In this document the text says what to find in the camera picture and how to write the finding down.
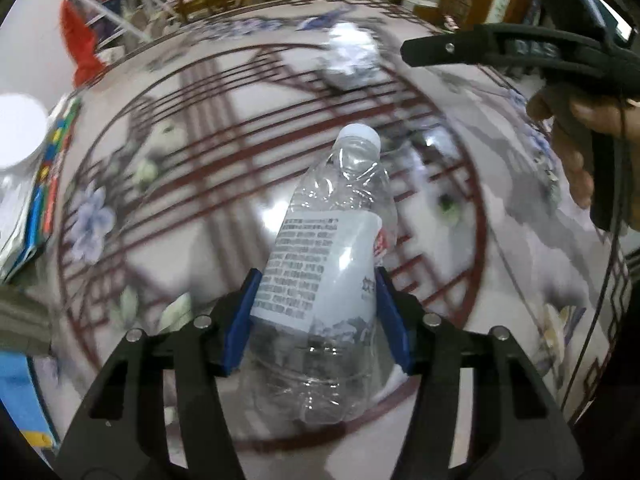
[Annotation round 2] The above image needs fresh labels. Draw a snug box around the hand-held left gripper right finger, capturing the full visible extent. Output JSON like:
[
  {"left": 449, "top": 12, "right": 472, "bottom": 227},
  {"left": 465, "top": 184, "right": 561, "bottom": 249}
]
[{"left": 374, "top": 266, "right": 586, "bottom": 480}]

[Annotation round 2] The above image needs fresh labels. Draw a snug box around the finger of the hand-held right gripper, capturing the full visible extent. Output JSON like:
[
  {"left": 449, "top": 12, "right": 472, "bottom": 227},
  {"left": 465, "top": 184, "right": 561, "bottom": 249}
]
[{"left": 400, "top": 24, "right": 546, "bottom": 79}]

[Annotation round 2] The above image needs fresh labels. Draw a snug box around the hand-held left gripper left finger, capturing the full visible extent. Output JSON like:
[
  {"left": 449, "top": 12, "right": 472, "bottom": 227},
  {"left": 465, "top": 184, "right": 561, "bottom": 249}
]
[{"left": 52, "top": 269, "right": 263, "bottom": 480}]

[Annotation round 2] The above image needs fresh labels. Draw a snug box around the clear plastic bottle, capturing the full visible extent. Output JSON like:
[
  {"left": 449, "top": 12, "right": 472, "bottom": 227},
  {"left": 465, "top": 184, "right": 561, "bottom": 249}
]
[{"left": 248, "top": 124, "right": 399, "bottom": 426}]

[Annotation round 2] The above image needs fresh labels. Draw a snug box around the person's right hand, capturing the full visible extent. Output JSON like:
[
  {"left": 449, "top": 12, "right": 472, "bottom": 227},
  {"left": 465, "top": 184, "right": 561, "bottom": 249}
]
[{"left": 527, "top": 91, "right": 640, "bottom": 209}]

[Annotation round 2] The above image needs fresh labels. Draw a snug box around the crumpled white paper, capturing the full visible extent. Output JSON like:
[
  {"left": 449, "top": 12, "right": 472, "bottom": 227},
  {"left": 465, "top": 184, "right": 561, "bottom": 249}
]
[{"left": 317, "top": 22, "right": 383, "bottom": 88}]

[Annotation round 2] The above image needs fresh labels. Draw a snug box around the grey striped book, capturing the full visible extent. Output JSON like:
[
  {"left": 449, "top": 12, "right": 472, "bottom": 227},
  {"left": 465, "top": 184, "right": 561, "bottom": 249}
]
[{"left": 0, "top": 287, "right": 56, "bottom": 356}]

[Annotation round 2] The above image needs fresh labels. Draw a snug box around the blue yellow book stand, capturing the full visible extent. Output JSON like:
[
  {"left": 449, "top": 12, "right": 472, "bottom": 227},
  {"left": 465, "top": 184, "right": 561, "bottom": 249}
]
[{"left": 0, "top": 352, "right": 56, "bottom": 451}]

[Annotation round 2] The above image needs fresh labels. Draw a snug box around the coloured pencils bundle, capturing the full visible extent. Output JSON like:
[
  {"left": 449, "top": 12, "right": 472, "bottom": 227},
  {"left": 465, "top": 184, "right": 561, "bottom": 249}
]
[{"left": 0, "top": 95, "right": 83, "bottom": 281}]

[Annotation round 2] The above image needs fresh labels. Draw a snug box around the white desk lamp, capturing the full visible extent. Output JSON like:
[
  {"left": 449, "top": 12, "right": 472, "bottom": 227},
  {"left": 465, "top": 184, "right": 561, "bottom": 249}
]
[{"left": 0, "top": 92, "right": 48, "bottom": 171}]

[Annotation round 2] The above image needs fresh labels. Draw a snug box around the red cloth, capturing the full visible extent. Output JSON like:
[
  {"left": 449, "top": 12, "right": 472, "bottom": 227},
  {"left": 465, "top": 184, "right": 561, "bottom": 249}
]
[{"left": 59, "top": 0, "right": 113, "bottom": 88}]

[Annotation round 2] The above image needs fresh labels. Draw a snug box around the white magazine rack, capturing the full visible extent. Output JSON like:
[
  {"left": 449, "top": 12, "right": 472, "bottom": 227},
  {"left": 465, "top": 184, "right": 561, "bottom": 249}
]
[{"left": 70, "top": 0, "right": 176, "bottom": 56}]

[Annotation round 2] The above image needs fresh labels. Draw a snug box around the black cable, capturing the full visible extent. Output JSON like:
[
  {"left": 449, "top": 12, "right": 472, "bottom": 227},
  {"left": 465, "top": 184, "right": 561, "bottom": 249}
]
[{"left": 562, "top": 95, "right": 632, "bottom": 406}]

